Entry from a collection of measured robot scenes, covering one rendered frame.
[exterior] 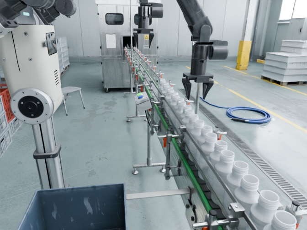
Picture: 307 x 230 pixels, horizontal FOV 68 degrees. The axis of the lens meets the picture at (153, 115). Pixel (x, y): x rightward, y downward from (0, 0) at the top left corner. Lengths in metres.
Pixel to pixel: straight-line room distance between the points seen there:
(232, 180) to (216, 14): 11.50
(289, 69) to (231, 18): 5.58
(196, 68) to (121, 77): 4.82
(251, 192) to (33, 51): 0.84
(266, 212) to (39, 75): 0.86
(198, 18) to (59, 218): 0.87
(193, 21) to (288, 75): 6.78
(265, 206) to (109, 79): 5.27
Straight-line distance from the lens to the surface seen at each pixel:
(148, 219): 2.09
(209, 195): 0.78
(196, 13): 0.83
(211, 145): 0.77
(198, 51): 0.84
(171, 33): 11.32
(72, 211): 0.97
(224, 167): 0.68
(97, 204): 0.95
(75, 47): 11.20
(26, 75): 1.01
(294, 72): 7.64
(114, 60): 5.55
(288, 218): 0.54
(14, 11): 0.84
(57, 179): 1.25
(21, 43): 0.98
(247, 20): 9.68
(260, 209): 0.57
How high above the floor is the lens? 1.49
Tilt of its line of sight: 21 degrees down
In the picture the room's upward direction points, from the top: 1 degrees clockwise
